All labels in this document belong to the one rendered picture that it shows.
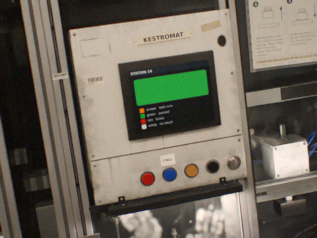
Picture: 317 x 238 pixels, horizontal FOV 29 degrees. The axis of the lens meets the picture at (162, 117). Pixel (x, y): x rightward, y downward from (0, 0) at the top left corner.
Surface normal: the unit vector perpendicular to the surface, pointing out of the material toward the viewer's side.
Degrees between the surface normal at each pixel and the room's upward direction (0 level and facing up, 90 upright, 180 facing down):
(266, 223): 90
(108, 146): 90
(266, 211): 90
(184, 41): 90
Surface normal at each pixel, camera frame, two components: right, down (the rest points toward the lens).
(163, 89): 0.22, 0.15
